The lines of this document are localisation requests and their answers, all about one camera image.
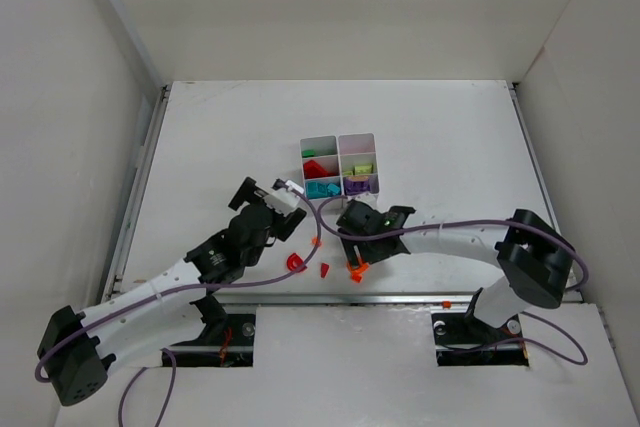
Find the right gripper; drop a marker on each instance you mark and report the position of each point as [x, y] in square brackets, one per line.
[370, 251]

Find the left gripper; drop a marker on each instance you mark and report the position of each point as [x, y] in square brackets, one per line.
[267, 210]

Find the orange round lego piece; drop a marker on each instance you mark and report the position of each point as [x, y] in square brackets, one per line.
[356, 272]

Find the teal curved lego brick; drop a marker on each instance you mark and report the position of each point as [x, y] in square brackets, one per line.
[316, 190]

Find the red horseshoe lego piece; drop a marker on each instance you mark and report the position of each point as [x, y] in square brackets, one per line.
[295, 263]

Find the teal square lego brick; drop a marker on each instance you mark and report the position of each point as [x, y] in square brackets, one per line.
[333, 190]

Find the red arch duplo brick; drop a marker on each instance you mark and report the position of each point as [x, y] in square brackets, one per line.
[314, 170]

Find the purple lego brick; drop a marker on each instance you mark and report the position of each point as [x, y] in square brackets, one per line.
[356, 185]

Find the light green curved lego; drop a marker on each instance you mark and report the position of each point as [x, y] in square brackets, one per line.
[364, 169]

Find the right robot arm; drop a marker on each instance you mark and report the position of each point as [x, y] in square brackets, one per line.
[534, 260]

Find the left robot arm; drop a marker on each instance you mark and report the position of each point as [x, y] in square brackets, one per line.
[79, 351]

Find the left clear divided container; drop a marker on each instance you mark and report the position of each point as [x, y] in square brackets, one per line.
[326, 148]

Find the clear divided container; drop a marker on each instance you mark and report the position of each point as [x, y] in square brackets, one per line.
[356, 149]
[326, 148]

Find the right clear divided container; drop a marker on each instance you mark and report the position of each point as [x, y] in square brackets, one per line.
[356, 149]

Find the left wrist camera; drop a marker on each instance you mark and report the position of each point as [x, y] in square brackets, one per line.
[284, 196]

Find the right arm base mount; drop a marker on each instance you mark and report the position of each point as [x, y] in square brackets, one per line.
[462, 340]

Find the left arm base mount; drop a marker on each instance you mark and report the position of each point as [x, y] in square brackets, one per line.
[226, 339]

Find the metal table rail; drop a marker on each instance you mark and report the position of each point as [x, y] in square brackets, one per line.
[346, 299]

